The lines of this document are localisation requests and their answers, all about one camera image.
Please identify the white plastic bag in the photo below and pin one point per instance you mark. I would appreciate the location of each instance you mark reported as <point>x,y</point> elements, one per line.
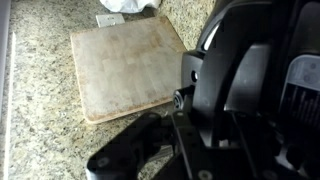
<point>130,5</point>

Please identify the white wall outlet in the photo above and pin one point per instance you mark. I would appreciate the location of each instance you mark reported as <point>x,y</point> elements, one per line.
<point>110,20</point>

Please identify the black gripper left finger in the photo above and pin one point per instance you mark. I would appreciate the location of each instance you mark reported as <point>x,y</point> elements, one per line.
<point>123,150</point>

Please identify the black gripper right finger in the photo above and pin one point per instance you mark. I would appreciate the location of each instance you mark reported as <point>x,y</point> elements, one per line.
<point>286,156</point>

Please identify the wooden cutting board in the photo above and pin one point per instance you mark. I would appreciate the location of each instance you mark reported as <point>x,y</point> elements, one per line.
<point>126,70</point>

